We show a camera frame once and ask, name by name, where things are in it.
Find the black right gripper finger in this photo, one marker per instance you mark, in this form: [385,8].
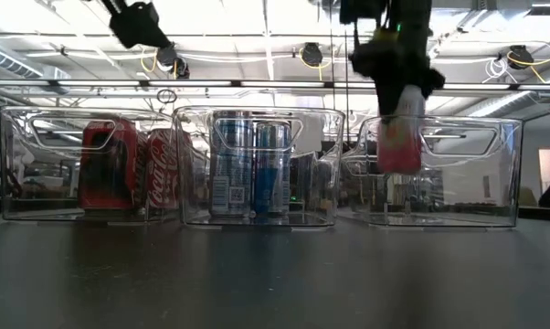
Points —
[432,82]
[388,100]

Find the white pink Spindrift can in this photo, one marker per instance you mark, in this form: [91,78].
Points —
[400,151]

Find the clear plastic bin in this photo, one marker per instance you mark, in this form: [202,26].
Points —
[28,183]
[197,183]
[485,183]

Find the red Coca-Cola can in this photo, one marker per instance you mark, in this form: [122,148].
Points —
[124,160]
[161,173]

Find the blue silver Red Bull can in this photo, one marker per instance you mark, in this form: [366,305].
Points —
[231,173]
[272,183]

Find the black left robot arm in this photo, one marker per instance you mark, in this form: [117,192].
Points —
[115,5]

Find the long metal ceiling bar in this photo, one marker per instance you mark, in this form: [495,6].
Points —
[97,82]

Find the black ceiling camera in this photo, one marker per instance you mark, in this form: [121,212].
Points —
[182,68]
[311,54]
[167,57]
[521,56]

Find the silver ventilation duct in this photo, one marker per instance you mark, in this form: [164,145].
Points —
[14,66]

